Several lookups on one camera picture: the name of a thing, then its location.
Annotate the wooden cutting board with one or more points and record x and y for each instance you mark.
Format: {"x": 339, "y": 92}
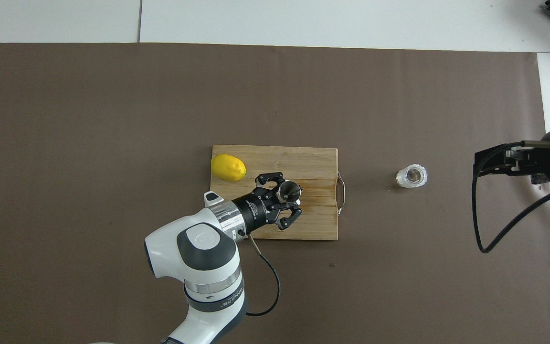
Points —
{"x": 313, "y": 160}

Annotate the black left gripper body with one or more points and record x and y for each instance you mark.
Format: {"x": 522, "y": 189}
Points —
{"x": 253, "y": 210}

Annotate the yellow lemon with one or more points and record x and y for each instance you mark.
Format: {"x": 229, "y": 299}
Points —
{"x": 227, "y": 167}

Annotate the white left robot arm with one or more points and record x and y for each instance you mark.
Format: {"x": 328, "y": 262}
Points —
{"x": 198, "y": 267}

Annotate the clear glass cup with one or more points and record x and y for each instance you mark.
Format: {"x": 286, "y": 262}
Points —
{"x": 411, "y": 177}

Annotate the brown paper table mat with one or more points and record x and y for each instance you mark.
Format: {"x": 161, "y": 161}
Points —
{"x": 112, "y": 143}

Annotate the steel double jigger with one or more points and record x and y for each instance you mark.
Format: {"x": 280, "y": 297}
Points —
{"x": 288, "y": 192}

